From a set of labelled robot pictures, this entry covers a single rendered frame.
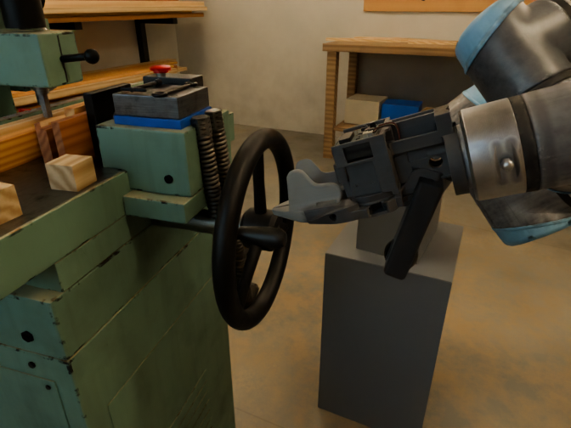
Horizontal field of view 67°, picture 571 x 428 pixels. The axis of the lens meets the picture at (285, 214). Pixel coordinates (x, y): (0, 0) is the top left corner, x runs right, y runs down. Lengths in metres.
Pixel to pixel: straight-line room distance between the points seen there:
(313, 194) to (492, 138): 0.18
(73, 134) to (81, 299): 0.22
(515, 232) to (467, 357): 0.82
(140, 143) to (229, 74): 3.86
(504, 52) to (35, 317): 0.62
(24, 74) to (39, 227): 0.26
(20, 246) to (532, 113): 0.50
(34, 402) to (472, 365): 1.34
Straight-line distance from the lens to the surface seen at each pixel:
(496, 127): 0.42
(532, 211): 0.94
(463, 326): 1.82
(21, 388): 0.72
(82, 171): 0.58
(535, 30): 0.58
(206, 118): 0.58
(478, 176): 0.42
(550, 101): 0.43
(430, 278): 1.03
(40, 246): 0.53
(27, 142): 0.72
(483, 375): 1.65
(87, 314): 0.62
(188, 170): 0.58
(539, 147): 0.42
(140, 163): 0.61
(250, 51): 4.29
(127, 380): 0.74
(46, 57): 0.69
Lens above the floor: 1.10
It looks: 26 degrees down
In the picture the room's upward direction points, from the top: straight up
